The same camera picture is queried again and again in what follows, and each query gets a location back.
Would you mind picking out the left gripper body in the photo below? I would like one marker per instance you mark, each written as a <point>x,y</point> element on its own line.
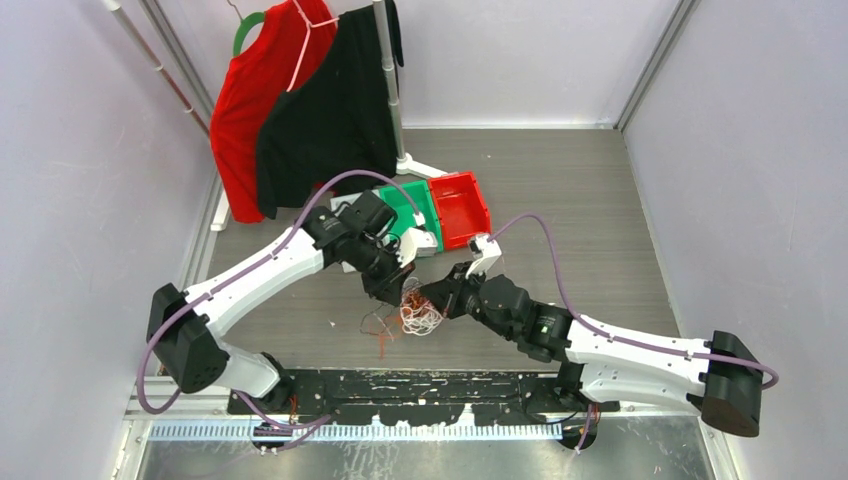
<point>376,261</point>

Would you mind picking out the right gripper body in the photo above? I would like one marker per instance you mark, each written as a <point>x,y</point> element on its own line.
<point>471,301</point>

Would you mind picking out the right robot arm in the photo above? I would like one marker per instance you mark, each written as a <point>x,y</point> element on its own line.
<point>718,378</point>

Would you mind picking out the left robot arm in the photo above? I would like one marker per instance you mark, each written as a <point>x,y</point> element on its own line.
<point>187,328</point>

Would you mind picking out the grey plastic bin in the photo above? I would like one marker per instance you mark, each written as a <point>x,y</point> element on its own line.
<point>337,204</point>

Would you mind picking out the green plastic bin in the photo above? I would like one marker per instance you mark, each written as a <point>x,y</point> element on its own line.
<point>420,193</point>

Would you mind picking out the red plastic bin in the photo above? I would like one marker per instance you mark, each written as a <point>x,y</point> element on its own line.
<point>461,208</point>

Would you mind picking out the white clothes rack stand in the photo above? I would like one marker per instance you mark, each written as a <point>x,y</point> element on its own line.
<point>406,165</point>

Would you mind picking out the black t-shirt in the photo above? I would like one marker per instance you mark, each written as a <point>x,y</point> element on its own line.
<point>338,120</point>

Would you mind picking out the red t-shirt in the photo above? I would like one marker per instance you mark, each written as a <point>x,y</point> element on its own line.
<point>252,84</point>

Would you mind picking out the pink hanger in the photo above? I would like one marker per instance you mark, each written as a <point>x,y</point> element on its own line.
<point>310,26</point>

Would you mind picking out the green hanger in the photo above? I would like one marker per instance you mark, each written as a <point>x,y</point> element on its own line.
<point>247,23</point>

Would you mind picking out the red white rod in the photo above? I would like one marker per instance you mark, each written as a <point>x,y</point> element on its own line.
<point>119,14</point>

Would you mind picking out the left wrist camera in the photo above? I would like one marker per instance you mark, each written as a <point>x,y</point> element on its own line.
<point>416,242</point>

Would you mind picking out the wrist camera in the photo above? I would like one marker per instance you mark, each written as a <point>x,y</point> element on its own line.
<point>485,252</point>
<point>416,242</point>

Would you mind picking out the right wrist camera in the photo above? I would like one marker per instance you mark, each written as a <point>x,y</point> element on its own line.
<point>485,252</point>

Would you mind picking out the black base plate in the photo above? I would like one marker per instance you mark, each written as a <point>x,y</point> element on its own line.
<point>427,398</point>

